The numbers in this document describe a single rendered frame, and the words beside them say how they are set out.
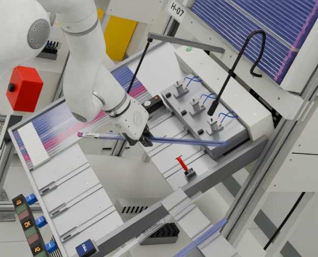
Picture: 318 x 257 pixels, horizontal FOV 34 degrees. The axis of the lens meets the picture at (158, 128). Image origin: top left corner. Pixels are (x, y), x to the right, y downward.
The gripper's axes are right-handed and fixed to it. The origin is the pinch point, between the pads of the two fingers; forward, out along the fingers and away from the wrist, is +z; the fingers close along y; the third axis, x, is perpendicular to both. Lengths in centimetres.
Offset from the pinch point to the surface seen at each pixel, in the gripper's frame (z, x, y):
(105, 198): 10.7, 17.2, -14.6
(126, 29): 136, 217, 244
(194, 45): -3.2, -6.7, 35.0
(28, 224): 5.7, 40.4, -27.8
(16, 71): 0, 92, 43
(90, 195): 9.4, 23.0, -14.4
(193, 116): 11.0, -4.7, 17.2
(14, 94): 5, 93, 35
